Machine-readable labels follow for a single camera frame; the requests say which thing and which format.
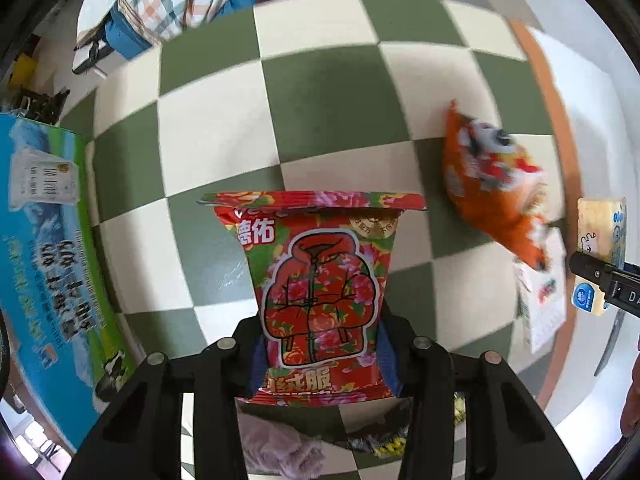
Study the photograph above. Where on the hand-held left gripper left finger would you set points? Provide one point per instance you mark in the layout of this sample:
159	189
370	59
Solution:
257	360

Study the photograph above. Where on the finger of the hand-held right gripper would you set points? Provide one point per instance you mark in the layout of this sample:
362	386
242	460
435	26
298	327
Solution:
592	269

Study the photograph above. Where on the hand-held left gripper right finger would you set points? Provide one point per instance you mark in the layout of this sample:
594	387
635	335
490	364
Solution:
391	360

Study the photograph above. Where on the yellow snack packet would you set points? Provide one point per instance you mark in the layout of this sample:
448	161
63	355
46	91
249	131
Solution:
602	225

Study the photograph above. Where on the red floral snack packet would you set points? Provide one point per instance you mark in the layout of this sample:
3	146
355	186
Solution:
320	290

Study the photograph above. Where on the person's right forearm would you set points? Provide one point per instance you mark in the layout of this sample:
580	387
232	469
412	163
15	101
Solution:
632	395

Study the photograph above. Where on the white flat packet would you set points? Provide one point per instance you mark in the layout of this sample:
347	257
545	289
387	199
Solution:
546	305

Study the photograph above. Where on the yellow black packet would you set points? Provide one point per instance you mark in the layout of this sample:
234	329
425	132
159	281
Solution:
382	442

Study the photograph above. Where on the pink fluffy cloth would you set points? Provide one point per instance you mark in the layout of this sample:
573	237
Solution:
280	447

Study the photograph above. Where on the orange snack packet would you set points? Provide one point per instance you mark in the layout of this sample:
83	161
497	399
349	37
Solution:
495	195

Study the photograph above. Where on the blue green printed carton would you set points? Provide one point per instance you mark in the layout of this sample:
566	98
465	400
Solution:
45	260

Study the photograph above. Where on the green white checkered mat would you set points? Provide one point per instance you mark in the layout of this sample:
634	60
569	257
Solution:
325	110

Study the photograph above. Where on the black metal stand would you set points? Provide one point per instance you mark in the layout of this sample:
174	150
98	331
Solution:
90	52

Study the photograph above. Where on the person in plaid shirt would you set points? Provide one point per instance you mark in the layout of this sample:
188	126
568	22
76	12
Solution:
125	35

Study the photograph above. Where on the yellow container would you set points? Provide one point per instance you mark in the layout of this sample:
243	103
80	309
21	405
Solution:
22	67

